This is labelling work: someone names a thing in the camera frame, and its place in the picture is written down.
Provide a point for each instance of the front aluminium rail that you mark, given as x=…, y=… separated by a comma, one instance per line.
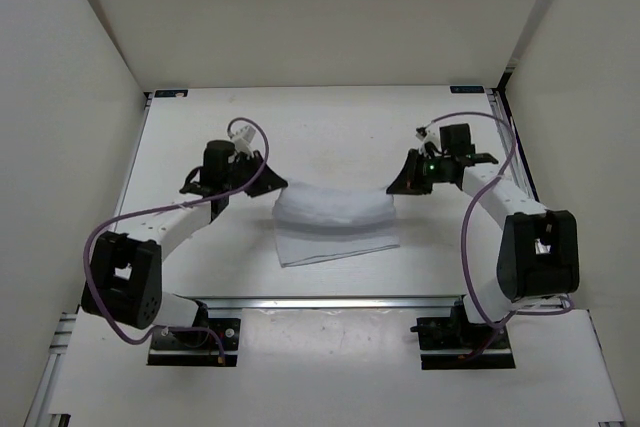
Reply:
x=329, y=303

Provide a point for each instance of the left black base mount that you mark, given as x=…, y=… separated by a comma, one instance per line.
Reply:
x=198, y=349

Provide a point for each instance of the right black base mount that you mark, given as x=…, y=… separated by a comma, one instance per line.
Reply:
x=452, y=343

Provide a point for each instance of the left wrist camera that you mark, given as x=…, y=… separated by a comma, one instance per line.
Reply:
x=242, y=139

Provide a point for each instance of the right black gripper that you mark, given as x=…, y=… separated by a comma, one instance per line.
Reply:
x=408, y=181

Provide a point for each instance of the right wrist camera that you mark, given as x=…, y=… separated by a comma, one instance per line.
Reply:
x=429, y=138

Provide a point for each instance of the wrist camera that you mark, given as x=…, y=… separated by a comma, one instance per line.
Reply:
x=242, y=139
x=429, y=138

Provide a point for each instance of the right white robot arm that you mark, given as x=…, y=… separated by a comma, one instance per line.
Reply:
x=483, y=305

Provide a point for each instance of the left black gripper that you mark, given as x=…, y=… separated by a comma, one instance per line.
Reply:
x=268, y=182

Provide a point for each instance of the aluminium frame rail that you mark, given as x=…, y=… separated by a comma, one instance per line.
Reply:
x=113, y=137
x=520, y=147

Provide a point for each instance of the white skirt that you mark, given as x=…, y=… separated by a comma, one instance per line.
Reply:
x=317, y=224

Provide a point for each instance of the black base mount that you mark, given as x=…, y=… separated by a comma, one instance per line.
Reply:
x=452, y=343
x=198, y=349

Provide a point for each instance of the right aluminium frame rail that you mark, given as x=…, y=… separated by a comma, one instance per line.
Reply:
x=520, y=147

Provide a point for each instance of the blue corner label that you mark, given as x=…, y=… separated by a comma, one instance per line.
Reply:
x=171, y=93
x=466, y=89

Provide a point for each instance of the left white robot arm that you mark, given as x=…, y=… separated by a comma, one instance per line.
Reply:
x=124, y=275

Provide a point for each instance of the left blue corner label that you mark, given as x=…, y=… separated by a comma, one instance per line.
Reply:
x=171, y=93

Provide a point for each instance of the right blue corner label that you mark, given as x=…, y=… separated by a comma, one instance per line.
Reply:
x=466, y=89

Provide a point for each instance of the left aluminium frame rail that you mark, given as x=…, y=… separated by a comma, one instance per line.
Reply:
x=113, y=137

